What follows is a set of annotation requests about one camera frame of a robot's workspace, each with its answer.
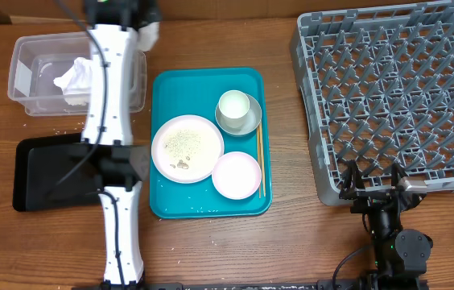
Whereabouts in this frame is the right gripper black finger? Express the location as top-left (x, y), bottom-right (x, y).
top-left (342, 160), bottom-right (362, 192)
top-left (390, 163), bottom-right (408, 189)

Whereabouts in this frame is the white napkin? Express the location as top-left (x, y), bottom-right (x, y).
top-left (53, 57), bottom-right (93, 106)

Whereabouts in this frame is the small pink bowl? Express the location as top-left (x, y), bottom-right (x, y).
top-left (212, 151), bottom-right (262, 200)

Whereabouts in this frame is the grey saucer bowl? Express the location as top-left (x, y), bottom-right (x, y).
top-left (215, 94), bottom-right (262, 137)

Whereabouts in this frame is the white cup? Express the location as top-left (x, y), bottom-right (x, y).
top-left (218, 90), bottom-right (250, 129)

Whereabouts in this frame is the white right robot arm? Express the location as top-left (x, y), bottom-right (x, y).
top-left (331, 160), bottom-right (433, 290)

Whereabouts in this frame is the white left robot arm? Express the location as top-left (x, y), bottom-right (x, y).
top-left (81, 0), bottom-right (162, 289)

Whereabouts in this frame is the grey dishwasher rack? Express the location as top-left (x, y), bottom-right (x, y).
top-left (290, 1), bottom-right (454, 205)

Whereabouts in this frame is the clear plastic waste bin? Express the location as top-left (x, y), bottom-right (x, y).
top-left (7, 30), bottom-right (147, 116)

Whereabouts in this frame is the teal serving tray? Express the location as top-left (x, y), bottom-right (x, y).
top-left (149, 67), bottom-right (273, 219)

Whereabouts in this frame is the large white plate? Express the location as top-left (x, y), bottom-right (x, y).
top-left (151, 114), bottom-right (225, 184)

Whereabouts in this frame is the black tray bin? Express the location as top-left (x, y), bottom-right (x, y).
top-left (12, 132), bottom-right (131, 213)

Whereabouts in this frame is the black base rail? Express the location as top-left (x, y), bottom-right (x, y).
top-left (73, 280), bottom-right (429, 290)

